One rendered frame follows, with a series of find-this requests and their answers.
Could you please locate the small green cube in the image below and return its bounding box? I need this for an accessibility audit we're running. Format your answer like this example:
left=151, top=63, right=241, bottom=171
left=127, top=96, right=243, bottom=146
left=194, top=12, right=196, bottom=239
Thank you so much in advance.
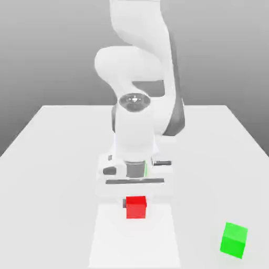
left=220, top=222, right=249, bottom=260

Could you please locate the small red cube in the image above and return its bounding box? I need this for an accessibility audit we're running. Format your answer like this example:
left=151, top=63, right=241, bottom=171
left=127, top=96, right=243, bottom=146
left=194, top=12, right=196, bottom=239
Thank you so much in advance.
left=126, top=195, right=147, bottom=220

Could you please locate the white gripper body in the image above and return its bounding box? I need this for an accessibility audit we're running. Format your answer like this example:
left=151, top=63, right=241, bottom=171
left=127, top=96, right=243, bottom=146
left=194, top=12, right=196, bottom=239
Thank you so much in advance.
left=97, top=177, right=173, bottom=198

